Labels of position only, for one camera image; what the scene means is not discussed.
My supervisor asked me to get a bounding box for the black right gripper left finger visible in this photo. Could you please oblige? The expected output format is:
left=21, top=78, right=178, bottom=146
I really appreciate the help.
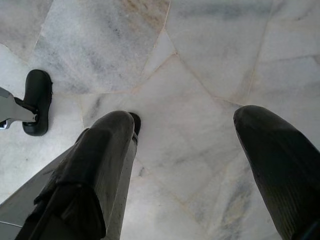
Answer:
left=13, top=110, right=136, bottom=240

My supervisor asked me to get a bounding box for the black robot left foot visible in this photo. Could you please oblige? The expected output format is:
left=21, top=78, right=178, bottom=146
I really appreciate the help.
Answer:
left=21, top=69, right=54, bottom=137

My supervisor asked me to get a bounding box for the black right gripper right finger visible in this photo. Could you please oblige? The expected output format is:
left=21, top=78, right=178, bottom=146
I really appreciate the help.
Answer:
left=232, top=104, right=320, bottom=240

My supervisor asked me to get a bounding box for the silver robot left leg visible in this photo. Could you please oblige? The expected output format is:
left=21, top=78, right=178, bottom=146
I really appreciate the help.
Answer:
left=0, top=86, right=40, bottom=130

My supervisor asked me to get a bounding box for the black robot foot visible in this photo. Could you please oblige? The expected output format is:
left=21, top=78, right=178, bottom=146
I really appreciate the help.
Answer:
left=128, top=112, right=142, bottom=141
left=21, top=69, right=54, bottom=137

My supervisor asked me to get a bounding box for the black robot right foot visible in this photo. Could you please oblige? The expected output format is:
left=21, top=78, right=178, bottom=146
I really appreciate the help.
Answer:
left=128, top=112, right=142, bottom=141

